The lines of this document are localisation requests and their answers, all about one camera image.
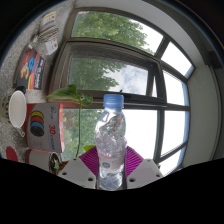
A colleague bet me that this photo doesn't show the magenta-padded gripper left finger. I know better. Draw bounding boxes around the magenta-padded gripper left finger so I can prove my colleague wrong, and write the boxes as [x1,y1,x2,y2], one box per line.
[58,146,100,190]

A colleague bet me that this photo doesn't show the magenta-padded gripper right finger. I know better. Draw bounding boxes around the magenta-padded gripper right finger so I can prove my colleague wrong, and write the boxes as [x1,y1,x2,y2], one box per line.
[122,146,164,190]

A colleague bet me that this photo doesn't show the clear water bottle blue cap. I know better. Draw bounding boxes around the clear water bottle blue cap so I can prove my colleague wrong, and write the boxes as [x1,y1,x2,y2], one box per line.
[93,93,128,191]

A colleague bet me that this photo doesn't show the potted plant white pot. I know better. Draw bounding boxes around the potted plant white pot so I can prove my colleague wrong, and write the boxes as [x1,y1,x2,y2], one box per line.
[25,83,98,176]

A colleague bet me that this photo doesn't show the white red filament box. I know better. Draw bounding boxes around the white red filament box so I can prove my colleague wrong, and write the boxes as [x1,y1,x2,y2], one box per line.
[23,102,66,154]

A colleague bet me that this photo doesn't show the flat round red coaster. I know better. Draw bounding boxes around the flat round red coaster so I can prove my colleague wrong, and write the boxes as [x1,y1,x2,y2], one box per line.
[5,145,19,163]

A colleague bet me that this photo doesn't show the white mug black letters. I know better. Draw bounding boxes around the white mug black letters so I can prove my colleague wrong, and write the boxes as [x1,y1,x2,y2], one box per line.
[0,85,28,138]

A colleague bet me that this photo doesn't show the dark metal window frame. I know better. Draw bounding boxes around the dark metal window frame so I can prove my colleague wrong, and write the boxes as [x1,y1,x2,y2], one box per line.
[49,8,196,168]

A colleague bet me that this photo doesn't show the grey coiled cable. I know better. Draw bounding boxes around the grey coiled cable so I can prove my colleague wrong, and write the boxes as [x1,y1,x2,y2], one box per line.
[32,25,60,44]

